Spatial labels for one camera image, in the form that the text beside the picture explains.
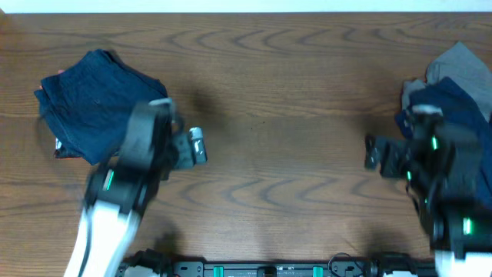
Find dark blue denim shorts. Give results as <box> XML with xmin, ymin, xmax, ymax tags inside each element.
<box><xmin>35</xmin><ymin>49</ymin><xmax>168</xmax><ymax>165</ymax></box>

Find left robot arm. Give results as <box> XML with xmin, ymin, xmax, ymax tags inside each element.
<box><xmin>65</xmin><ymin>98</ymin><xmax>208</xmax><ymax>276</ymax></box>

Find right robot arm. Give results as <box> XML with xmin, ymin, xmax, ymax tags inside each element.
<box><xmin>364</xmin><ymin>114</ymin><xmax>491</xmax><ymax>276</ymax></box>

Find blue garment in pile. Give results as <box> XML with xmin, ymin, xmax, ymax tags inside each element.
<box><xmin>395</xmin><ymin>77</ymin><xmax>491</xmax><ymax>208</ymax></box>

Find grey garment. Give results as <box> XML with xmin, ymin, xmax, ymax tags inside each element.
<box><xmin>401</xmin><ymin>42</ymin><xmax>491</xmax><ymax>122</ymax></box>

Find folded black printed t-shirt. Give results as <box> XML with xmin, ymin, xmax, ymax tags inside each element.
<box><xmin>54</xmin><ymin>138</ymin><xmax>81</xmax><ymax>159</ymax></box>

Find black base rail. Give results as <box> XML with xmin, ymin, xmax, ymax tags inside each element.
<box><xmin>115</xmin><ymin>249</ymin><xmax>437</xmax><ymax>277</ymax></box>

